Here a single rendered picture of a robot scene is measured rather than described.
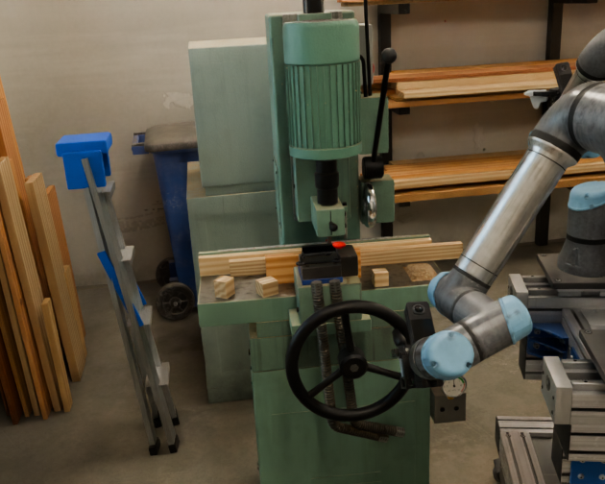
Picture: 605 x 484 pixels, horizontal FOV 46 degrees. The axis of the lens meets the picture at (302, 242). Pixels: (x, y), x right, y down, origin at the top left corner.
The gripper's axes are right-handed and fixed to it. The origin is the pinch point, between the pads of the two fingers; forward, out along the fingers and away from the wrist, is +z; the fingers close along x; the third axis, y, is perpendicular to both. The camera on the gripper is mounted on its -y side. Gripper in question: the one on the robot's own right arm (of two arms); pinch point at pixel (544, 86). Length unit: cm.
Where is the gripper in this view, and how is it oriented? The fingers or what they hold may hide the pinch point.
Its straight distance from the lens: 255.1
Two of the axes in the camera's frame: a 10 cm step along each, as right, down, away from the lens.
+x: 9.7, -2.1, 0.8
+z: -1.4, -3.0, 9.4
